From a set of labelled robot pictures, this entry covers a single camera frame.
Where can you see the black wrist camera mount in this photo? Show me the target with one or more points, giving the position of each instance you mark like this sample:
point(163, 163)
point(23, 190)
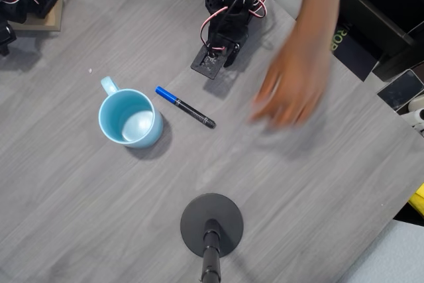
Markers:
point(207, 66)

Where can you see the white plastic device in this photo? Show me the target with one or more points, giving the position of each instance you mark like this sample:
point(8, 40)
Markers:
point(415, 118)

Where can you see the blue capped black marker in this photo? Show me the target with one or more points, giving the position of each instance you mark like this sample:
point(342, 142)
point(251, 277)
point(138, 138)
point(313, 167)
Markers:
point(185, 107)

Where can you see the black round stand base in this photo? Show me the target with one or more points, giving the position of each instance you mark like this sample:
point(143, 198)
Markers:
point(212, 210)

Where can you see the light blue ceramic mug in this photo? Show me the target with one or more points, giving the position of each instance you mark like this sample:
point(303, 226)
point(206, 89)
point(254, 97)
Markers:
point(109, 120)

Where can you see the dark screen phone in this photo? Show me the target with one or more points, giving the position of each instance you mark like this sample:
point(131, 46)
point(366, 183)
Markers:
point(402, 89)

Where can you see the wooden base board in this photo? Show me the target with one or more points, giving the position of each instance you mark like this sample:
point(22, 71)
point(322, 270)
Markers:
point(49, 21)

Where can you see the person's left hand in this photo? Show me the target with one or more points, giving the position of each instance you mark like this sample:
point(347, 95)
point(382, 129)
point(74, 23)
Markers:
point(295, 87)

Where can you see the white rounded plastic object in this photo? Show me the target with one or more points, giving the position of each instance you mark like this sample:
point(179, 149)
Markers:
point(418, 104)

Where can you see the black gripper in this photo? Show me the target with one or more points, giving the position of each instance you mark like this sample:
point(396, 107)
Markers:
point(234, 52)

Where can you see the yellow object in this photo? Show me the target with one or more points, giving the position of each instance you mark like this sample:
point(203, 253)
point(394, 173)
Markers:
point(419, 200)

